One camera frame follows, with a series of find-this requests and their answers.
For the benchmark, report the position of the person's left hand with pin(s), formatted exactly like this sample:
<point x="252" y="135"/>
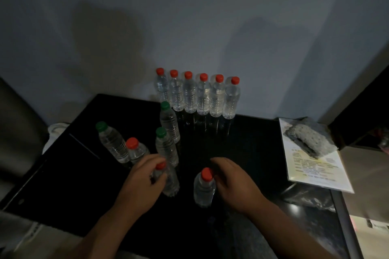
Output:
<point x="139" y="189"/>

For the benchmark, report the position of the person's right hand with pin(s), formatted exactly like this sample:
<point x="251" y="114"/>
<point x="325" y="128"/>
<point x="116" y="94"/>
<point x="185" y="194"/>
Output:
<point x="240" y="189"/>

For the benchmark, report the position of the person's left forearm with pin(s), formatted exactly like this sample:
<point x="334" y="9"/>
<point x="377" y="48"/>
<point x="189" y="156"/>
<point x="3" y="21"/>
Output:
<point x="103" y="237"/>

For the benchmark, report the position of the person's right forearm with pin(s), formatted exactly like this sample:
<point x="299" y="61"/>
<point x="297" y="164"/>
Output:
<point x="288" y="237"/>

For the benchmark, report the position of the black glossy table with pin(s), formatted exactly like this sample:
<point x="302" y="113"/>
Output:
<point x="243" y="140"/>

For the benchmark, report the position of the clear crumpled plastic wrap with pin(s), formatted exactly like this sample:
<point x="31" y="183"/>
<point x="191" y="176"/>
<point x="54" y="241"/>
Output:
<point x="310" y="198"/>

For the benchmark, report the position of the white printed paper sheet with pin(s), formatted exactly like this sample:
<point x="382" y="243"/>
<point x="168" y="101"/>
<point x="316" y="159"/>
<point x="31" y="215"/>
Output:
<point x="319" y="173"/>

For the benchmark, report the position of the grey folded towel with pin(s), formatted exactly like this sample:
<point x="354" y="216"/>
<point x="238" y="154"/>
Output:
<point x="310" y="137"/>

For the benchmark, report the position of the white fabric bag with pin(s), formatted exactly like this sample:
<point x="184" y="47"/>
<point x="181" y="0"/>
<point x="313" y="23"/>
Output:
<point x="56" y="134"/>

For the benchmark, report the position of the small yellow black wrapper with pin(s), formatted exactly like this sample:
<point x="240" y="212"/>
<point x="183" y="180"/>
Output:
<point x="377" y="224"/>

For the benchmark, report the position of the dark wood wardrobe unit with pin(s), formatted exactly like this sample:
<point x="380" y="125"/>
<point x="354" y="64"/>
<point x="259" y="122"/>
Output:
<point x="364" y="110"/>

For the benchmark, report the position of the grey and pink cloth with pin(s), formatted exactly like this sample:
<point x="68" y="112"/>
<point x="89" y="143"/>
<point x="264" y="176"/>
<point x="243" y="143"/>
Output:
<point x="384" y="140"/>

